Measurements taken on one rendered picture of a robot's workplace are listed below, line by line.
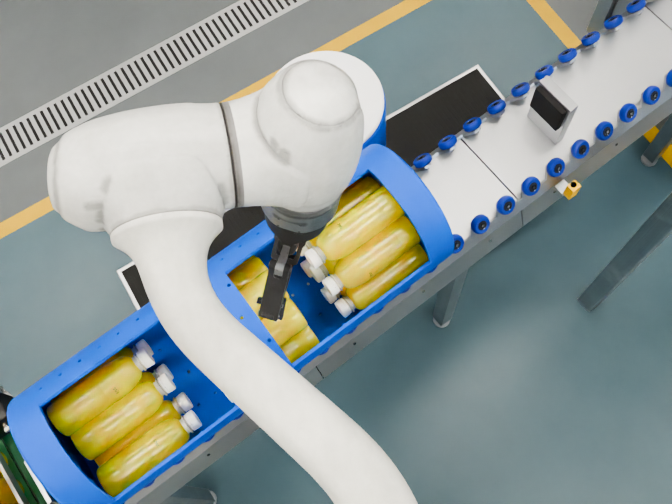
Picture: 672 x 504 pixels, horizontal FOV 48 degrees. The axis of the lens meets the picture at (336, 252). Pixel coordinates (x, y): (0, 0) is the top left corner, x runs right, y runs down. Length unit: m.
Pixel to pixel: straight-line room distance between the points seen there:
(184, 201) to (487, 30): 2.57
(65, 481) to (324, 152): 0.92
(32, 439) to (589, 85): 1.45
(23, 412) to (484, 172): 1.11
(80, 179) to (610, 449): 2.20
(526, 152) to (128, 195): 1.30
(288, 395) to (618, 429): 2.08
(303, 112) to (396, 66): 2.40
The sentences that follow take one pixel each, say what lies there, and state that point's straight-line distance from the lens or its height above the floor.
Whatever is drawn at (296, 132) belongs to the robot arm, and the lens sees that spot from 0.65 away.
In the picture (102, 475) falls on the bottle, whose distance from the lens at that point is 1.55.
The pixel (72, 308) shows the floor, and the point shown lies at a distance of 2.85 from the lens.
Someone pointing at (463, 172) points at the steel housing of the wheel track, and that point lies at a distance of 1.79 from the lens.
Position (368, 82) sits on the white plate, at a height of 1.04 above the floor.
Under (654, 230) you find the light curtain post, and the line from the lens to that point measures 2.06.
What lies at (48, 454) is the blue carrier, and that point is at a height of 1.23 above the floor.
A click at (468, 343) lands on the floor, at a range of 2.61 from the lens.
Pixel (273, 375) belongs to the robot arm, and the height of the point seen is 1.90.
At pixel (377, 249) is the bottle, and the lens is 1.47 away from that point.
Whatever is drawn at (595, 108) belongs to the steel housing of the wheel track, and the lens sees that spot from 1.93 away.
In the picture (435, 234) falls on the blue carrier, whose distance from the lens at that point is 1.45.
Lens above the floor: 2.53
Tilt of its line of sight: 70 degrees down
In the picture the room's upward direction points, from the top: 10 degrees counter-clockwise
